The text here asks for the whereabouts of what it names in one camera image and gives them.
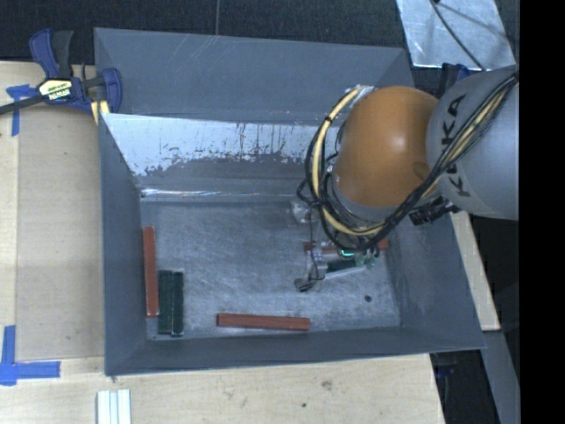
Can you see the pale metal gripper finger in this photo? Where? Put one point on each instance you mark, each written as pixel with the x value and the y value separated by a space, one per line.
pixel 316 258
pixel 309 283

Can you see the red-brown flat block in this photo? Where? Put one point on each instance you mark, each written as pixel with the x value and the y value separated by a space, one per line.
pixel 263 321
pixel 150 272

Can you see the dark green flat block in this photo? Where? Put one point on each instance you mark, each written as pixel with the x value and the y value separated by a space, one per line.
pixel 177 304
pixel 164 303

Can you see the grey metal bin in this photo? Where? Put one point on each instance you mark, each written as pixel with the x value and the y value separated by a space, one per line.
pixel 247 82

